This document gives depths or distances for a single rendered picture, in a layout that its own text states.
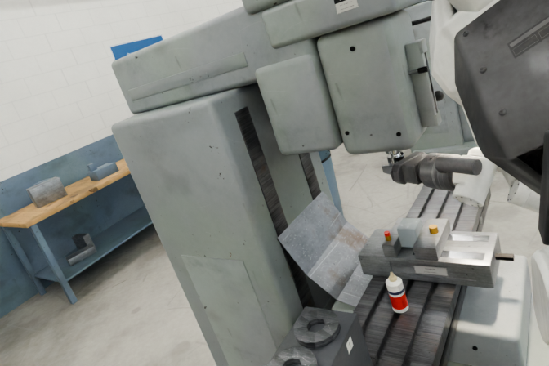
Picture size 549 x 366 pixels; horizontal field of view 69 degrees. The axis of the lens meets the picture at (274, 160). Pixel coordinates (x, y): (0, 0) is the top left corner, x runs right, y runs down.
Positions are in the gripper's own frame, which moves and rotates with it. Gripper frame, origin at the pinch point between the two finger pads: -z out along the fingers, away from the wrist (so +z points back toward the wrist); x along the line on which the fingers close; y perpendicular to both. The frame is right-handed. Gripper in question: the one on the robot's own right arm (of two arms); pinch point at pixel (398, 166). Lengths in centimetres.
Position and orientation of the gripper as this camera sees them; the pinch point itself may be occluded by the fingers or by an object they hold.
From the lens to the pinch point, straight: 114.0
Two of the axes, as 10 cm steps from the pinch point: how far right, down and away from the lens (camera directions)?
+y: 3.1, 9.1, 2.6
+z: 4.9, 0.8, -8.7
